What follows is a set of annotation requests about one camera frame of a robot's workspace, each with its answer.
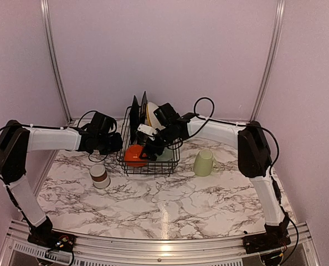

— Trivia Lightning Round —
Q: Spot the brown grey metal-lined cup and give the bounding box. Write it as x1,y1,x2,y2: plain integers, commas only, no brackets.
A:
89,164,110,189

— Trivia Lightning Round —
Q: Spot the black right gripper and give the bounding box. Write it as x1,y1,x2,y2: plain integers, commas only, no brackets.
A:
139,125,179,160

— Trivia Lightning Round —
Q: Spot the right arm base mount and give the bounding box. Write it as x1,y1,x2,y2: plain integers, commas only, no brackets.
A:
243,216,291,254

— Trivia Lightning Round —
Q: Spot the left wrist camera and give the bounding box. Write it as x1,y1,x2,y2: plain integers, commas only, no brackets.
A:
87,111,117,135

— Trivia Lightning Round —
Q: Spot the black wire dish rack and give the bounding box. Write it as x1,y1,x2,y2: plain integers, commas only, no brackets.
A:
116,106,181,176

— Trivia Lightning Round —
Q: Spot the white ceramic bowl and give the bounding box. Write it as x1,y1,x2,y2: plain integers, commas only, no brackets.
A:
124,144,147,168

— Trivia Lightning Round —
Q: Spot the white square floral plate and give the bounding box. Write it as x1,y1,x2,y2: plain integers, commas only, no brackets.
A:
139,91,148,124

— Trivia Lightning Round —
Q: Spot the round brown rim floral plate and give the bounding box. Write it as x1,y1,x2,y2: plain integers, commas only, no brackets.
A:
148,102,165,130

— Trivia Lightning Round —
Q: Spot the yellow polka dot plate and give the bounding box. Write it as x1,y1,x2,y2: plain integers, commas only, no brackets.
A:
145,103,151,126

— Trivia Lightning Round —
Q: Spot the light green mug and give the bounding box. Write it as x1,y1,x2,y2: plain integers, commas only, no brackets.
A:
193,149,221,177

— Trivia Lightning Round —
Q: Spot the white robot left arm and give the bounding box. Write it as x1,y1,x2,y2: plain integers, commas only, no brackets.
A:
0,120,123,247

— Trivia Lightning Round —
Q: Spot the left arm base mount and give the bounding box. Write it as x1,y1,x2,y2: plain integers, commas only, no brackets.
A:
28,216,76,252

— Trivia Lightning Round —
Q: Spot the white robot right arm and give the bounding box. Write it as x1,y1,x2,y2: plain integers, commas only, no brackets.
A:
144,113,286,248

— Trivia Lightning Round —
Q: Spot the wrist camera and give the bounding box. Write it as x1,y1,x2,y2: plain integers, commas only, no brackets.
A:
87,111,117,135
137,124,158,140

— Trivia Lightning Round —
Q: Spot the light green ceramic bowl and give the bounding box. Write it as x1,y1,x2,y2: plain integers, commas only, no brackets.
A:
156,147,173,162

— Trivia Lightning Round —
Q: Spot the black square floral plate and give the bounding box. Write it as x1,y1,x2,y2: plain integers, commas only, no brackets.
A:
129,95,140,144

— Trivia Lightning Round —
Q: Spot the aluminium frame rail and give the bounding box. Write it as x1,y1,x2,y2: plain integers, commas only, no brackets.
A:
0,220,320,265

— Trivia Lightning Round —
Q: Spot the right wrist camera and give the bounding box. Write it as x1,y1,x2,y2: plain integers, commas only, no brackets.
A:
137,124,158,140

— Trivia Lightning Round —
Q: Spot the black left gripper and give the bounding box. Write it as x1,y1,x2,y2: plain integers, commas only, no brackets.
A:
96,132,124,155

